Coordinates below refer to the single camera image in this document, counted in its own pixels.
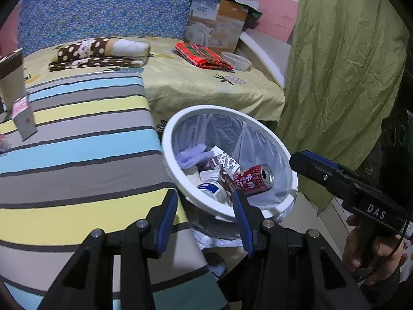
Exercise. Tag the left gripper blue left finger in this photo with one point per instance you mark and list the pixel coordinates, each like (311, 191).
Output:
(161, 220)

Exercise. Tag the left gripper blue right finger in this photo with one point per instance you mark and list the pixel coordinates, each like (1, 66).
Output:
(248, 219)

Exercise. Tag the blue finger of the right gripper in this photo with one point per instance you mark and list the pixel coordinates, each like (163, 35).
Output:
(321, 159)

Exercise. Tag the white blue yogurt cup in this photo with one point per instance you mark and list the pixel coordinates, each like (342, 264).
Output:
(214, 190)

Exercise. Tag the red milk can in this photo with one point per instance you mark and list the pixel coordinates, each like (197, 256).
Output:
(254, 180)

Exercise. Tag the pink strawberry milk carton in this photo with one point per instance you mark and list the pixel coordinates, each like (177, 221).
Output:
(23, 118)

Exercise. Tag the clear plastic cup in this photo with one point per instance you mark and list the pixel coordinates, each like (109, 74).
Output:
(5, 145)

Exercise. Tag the white round trash bin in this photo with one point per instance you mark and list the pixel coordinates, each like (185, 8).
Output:
(238, 142)

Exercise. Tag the clear plastic bin liner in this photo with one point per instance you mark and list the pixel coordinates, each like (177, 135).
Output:
(208, 231)

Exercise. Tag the striped table cloth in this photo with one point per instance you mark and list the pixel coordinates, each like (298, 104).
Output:
(95, 161)

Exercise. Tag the green curtain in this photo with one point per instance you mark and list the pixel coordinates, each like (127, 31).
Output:
(344, 70)

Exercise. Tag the white mattress edge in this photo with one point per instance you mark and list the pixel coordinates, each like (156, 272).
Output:
(267, 54)

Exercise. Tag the white plastic bowl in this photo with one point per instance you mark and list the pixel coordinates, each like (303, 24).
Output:
(236, 61)

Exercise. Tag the red plaid folded cloth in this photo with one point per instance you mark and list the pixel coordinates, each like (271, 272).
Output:
(202, 57)

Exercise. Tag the bedding package box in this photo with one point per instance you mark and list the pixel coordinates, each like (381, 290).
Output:
(218, 24)

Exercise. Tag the brown polka dot blanket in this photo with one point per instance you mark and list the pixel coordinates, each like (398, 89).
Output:
(100, 51)

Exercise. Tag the brown beige lidded mug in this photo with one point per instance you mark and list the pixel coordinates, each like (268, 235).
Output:
(12, 78)

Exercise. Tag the blue patterned headboard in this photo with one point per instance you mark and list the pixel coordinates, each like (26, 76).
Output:
(43, 23)

